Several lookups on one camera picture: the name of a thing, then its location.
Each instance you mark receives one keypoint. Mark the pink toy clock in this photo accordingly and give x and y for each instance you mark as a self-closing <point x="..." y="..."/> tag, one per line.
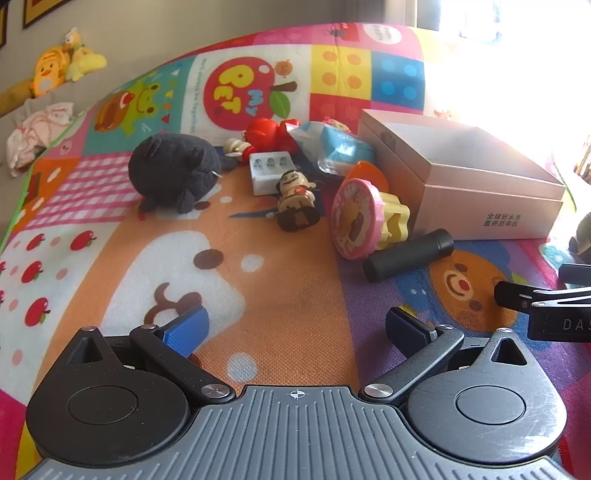
<point x="353" y="217"/>

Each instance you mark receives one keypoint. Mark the black plush toy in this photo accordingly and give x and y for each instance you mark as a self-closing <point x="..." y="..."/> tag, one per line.
<point x="171" y="170"/>

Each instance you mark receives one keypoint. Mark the black-haired wooden doll figurine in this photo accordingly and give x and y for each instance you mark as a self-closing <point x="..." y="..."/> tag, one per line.
<point x="295" y="194"/>

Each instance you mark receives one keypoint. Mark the colourful cartoon play mat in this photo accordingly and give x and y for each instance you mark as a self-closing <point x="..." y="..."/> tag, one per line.
<point x="286" y="277"/>

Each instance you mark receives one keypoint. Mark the orange toy piece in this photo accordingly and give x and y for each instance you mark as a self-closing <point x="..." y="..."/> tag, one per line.
<point x="367" y="173"/>

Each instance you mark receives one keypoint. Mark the pink cardboard box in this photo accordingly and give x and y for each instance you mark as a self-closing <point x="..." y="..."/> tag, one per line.
<point x="485" y="207"/>

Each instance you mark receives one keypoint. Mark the pile of light clothes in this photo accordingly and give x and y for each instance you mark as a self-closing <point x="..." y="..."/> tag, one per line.
<point x="39" y="127"/>

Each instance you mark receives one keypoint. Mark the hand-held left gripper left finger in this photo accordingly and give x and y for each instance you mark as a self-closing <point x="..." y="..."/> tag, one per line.
<point x="189" y="330"/>

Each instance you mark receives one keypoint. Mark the blue tissue packet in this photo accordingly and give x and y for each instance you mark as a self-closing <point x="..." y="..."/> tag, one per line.
<point x="341" y="147"/>

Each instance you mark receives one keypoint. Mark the orange tiger plush toy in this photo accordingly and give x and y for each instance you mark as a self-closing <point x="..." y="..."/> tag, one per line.
<point x="46" y="71"/>

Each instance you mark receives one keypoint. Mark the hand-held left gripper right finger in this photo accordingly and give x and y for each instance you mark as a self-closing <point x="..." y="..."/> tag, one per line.
<point x="406" y="328"/>

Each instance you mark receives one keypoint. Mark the yellow scalloped toy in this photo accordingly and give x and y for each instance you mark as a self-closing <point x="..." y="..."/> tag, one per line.
<point x="392" y="221"/>

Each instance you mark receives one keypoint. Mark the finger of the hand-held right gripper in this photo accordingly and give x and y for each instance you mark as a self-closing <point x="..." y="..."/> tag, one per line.
<point x="577" y="272"/>
<point x="512" y="293"/>

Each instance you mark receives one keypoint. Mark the black cylinder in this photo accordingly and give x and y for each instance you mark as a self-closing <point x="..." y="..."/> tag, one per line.
<point x="406" y="256"/>

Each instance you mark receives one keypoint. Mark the gold framed red picture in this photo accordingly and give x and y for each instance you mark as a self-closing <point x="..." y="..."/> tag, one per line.
<point x="39" y="11"/>
<point x="2" y="21"/>

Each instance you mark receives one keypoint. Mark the yellow long pillow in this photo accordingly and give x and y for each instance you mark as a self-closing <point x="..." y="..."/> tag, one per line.
<point x="14" y="99"/>

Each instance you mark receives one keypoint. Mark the yellow plush toy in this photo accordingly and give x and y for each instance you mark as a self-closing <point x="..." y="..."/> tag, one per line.
<point x="85" y="62"/>

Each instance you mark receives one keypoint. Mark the red doll figure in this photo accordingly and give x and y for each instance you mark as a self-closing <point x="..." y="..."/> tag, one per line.
<point x="265" y="134"/>

